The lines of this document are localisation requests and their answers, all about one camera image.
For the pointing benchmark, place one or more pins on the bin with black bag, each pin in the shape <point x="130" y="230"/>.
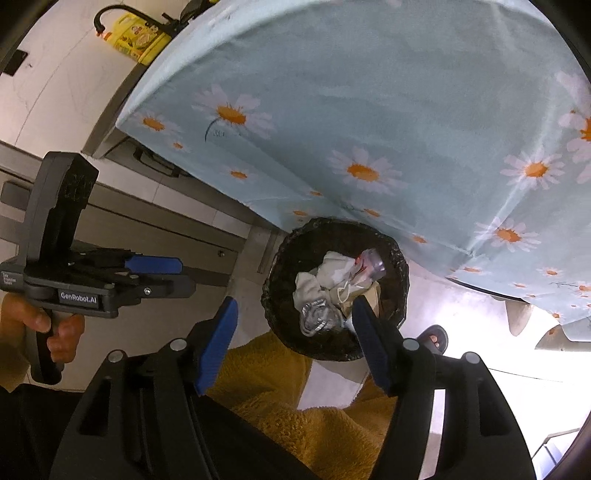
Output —
<point x="277" y="295"/>

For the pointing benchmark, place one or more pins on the grey kitchen cabinet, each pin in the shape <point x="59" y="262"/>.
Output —
<point x="138" y="217"/>

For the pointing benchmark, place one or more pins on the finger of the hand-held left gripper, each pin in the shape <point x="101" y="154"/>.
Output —
<point x="161" y="288"/>
<point x="154" y="264"/>

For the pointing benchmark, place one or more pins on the grey white towel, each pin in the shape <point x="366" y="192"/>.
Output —
<point x="332" y="272"/>

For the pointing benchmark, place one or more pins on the clear plastic wrapper red label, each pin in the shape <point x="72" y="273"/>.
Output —
<point x="369" y="265"/>

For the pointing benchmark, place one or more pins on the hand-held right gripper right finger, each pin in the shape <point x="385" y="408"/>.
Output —
<point x="373" y="353"/>

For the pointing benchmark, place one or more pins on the black wall socket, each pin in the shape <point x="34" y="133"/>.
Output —
<point x="14" y="63"/>

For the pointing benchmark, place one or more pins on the brown paper scrap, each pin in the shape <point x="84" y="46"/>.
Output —
<point x="376" y="295"/>

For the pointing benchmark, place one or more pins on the dark slipper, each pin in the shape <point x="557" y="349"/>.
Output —
<point x="431" y="339"/>

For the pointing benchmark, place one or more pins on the yellow cooking oil jug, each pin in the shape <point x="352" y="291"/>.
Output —
<point x="138" y="39"/>

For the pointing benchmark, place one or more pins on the silver foil wrapper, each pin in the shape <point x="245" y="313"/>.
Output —
<point x="318" y="318"/>

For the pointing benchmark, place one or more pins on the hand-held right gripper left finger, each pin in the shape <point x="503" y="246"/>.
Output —
<point x="217" y="346"/>

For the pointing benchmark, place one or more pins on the yellow fleece trousers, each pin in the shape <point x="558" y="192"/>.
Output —
<point x="286" y="415"/>

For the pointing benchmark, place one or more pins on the person's left hand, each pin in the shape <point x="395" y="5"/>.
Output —
<point x="67" y="337"/>

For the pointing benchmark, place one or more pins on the blue daisy print tablecloth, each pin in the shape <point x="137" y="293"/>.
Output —
<point x="369" y="92"/>

